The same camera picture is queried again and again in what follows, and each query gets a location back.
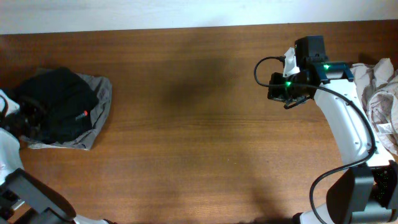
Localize folded grey garment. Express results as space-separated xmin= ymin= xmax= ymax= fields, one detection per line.
xmin=22 ymin=68 xmax=112 ymax=150

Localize black leggings with red waistband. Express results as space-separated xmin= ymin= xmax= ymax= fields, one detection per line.
xmin=10 ymin=67 xmax=99 ymax=144

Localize crumpled beige garment pile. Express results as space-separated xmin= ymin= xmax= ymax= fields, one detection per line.
xmin=351 ymin=58 xmax=397 ymax=155

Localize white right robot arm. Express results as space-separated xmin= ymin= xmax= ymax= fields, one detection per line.
xmin=266 ymin=57 xmax=397 ymax=223

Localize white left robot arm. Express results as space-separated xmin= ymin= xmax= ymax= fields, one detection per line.
xmin=1 ymin=91 xmax=111 ymax=224

